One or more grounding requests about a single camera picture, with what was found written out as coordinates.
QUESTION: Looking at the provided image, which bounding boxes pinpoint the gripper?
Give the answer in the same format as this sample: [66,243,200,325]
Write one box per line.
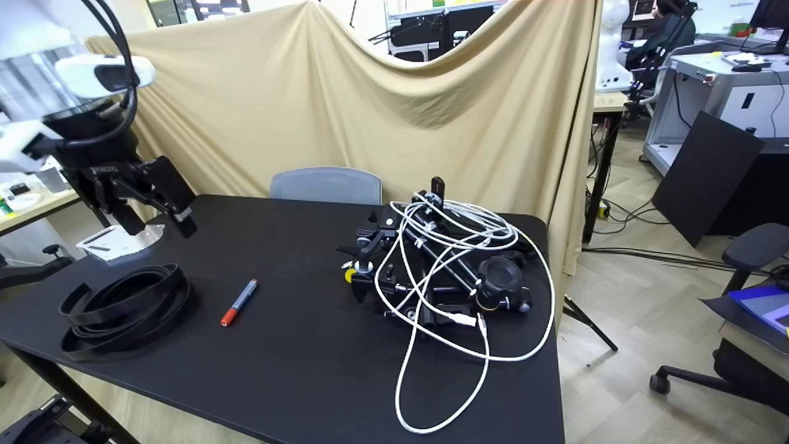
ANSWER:
[42,104,199,239]

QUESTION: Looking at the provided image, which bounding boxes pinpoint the grey marker with orange cap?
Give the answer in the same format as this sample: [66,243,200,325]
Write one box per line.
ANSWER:
[220,279,259,327]

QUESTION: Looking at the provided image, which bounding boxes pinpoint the white plate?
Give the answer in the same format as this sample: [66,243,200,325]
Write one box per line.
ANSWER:
[75,223,166,264]

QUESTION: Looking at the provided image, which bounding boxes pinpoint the light wooden desk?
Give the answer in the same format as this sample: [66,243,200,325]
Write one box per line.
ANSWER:
[0,185,82,236]

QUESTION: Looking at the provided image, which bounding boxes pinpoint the grey chair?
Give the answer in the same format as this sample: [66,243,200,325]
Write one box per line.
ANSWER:
[269,166,383,206]

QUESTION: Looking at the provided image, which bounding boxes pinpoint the beige cloth backdrop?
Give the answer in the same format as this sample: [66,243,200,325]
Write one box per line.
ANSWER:
[85,0,603,327]

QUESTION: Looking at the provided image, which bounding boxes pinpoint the heap of black clamp arms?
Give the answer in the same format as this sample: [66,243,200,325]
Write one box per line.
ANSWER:
[336,176,534,323]

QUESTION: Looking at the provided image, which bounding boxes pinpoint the stand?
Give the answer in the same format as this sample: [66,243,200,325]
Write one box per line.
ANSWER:
[560,294,619,353]

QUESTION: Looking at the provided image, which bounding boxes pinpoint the wooden table with black legs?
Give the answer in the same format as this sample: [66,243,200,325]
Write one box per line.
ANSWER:
[582,91,631,245]

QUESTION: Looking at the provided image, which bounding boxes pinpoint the white humanoid robot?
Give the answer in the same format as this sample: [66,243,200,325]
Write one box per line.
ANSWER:
[594,0,636,93]

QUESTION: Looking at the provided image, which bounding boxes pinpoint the person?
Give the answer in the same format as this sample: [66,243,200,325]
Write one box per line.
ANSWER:
[625,0,698,70]

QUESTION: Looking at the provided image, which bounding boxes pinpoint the black panel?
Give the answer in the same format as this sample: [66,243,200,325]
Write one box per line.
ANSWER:
[652,110,766,248]

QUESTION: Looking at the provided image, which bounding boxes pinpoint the grey and white desk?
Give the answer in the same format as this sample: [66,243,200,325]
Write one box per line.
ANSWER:
[641,41,789,178]

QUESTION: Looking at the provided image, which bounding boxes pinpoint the black office chair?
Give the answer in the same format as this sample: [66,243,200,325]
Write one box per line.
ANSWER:
[648,223,789,415]

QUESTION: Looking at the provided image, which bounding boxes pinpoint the blue folder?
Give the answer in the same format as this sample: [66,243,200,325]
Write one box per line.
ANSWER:
[727,285,789,335]

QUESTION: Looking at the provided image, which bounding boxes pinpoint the monitor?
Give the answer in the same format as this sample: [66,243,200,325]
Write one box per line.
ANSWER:
[748,0,789,55]

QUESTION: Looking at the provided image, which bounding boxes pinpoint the coil of black strap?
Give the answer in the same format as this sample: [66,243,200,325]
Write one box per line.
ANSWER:
[59,263,193,362]

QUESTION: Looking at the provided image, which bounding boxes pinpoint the white cable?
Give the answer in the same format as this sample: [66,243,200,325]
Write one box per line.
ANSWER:
[372,191,556,435]

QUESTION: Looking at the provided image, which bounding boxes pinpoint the bundle of black floor cables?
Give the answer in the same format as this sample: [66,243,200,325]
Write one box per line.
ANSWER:
[582,197,740,273]

